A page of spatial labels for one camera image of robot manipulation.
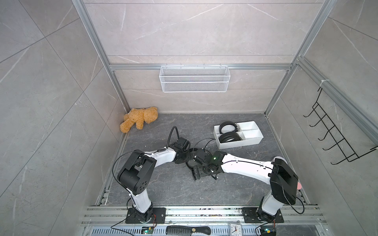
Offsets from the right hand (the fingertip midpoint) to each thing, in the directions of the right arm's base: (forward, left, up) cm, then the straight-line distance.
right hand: (203, 172), depth 82 cm
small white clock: (-26, -14, -4) cm, 30 cm away
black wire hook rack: (-5, -58, +28) cm, 64 cm away
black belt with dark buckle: (+22, -17, +5) cm, 28 cm away
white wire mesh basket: (+58, +4, +24) cm, 63 cm away
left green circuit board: (-26, +29, -7) cm, 40 cm away
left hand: (+12, +7, -5) cm, 15 cm away
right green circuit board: (-27, -31, -9) cm, 42 cm away
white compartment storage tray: (+29, -35, 0) cm, 45 cm away
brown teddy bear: (+42, +45, +4) cm, 62 cm away
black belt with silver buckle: (+31, -26, +1) cm, 40 cm away
